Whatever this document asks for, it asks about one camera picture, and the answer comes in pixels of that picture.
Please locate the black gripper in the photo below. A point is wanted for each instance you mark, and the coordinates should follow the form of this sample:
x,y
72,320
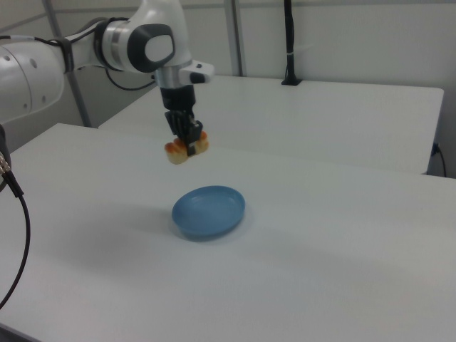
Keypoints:
x,y
177,99

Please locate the orange glazed toy bread loaf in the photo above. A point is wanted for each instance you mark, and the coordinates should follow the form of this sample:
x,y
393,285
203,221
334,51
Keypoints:
x,y
176,152

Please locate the black camera stand pole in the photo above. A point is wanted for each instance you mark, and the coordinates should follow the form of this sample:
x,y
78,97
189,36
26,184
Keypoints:
x,y
290,42

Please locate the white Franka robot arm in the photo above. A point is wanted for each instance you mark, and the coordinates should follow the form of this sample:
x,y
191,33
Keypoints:
x,y
107,42

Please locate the blue round plastic plate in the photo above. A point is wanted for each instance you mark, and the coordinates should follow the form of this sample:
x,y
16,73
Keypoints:
x,y
209,213

